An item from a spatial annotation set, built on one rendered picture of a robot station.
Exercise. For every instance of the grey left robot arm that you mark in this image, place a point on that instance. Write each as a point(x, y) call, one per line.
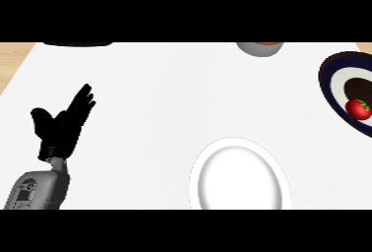
point(39, 190)

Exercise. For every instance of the white plate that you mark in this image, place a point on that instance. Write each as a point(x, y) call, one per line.
point(242, 177)

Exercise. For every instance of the red tomato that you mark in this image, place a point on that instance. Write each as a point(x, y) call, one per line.
point(358, 109)

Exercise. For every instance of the black flat object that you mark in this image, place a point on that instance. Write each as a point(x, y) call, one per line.
point(78, 44)

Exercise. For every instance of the grey bowl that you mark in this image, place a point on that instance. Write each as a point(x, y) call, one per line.
point(261, 49)

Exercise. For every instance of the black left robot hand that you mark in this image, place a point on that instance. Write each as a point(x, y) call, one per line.
point(63, 131)

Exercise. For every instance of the dark blue rimmed plate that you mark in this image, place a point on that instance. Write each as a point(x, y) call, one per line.
point(339, 82)

